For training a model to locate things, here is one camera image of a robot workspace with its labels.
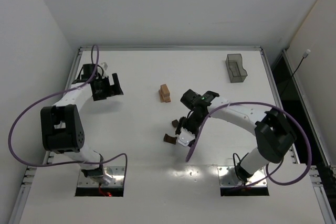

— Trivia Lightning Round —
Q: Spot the dark brown wood cube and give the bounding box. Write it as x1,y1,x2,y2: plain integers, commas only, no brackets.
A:
171,120,179,127

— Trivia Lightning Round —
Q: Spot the dark brown arch block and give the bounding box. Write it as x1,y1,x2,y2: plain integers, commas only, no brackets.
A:
163,134,177,145

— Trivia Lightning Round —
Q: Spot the long light wood block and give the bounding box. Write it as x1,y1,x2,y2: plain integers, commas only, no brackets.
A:
159,90,171,103

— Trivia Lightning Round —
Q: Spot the smoky transparent plastic bin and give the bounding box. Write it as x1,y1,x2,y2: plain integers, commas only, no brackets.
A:
225,54,248,83

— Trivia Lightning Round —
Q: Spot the light rectangular wood block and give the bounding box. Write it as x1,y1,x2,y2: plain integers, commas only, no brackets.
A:
160,84,170,97

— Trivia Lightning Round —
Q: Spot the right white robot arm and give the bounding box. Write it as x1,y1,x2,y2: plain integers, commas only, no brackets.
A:
175,89,297,185

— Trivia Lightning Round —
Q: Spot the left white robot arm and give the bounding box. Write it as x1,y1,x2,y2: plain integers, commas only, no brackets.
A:
40,62,123,185

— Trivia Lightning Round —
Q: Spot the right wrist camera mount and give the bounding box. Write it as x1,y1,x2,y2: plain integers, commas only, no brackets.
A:
177,128,196,147

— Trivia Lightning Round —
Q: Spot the aluminium table frame rail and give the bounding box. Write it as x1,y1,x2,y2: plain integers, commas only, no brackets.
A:
78,46,264,52

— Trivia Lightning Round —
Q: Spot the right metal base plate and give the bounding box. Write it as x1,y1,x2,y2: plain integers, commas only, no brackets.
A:
217,166,267,189

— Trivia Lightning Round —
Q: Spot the metal base plate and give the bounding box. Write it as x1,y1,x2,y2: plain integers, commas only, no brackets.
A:
217,166,267,189
77,166,125,188

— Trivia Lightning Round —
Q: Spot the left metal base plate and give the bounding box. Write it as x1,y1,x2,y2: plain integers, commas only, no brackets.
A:
77,166,125,188

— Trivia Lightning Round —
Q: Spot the black cable white plug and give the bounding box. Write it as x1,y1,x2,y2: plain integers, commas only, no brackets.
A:
280,49,311,97

